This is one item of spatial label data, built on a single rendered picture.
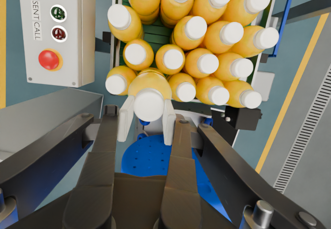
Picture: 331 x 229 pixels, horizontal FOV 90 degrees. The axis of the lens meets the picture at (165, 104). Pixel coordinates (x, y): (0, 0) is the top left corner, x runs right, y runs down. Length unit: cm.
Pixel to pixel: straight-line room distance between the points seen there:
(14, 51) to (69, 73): 145
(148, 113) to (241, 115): 37
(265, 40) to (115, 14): 29
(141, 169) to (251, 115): 35
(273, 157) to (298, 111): 53
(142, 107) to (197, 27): 21
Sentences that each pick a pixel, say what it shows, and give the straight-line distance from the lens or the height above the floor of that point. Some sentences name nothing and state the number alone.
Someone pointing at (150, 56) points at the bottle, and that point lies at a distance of 38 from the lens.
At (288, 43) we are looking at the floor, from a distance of 186.
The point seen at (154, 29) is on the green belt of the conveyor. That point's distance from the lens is 56.
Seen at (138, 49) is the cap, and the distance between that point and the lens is 34.
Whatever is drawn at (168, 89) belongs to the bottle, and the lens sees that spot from 25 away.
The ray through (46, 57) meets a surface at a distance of 40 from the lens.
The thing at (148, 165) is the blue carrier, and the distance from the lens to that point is 39.
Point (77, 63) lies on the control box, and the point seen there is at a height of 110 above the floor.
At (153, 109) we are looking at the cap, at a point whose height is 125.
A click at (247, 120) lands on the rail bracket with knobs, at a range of 55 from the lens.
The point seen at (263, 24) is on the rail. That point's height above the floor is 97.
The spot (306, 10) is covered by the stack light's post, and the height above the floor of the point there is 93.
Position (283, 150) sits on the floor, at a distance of 215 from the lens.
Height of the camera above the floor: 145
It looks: 75 degrees down
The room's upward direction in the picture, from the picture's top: 167 degrees clockwise
